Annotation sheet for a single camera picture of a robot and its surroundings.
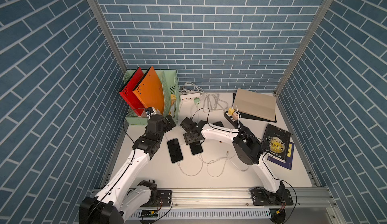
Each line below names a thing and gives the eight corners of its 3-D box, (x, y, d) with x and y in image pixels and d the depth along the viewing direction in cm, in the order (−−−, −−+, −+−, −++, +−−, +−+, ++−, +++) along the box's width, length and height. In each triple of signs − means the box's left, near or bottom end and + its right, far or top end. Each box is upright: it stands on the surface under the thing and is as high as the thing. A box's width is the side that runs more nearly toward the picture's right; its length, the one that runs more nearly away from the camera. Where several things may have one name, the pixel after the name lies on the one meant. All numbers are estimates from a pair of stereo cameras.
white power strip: (180, 103, 115) (179, 100, 112) (179, 99, 118) (179, 95, 115) (200, 100, 117) (200, 96, 114) (199, 96, 121) (199, 92, 117)
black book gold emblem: (258, 151, 92) (260, 149, 89) (266, 125, 104) (268, 123, 102) (284, 164, 87) (286, 162, 85) (289, 135, 99) (292, 132, 97)
